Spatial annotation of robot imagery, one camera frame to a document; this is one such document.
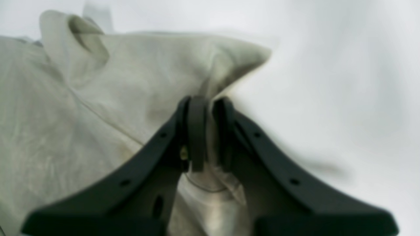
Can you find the beige grey t-shirt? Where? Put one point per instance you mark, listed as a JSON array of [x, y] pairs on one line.
[[78, 103]]

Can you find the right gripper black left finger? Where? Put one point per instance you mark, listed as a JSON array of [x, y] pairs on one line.
[[137, 198]]

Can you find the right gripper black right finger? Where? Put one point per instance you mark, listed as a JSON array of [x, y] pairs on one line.
[[282, 198]]

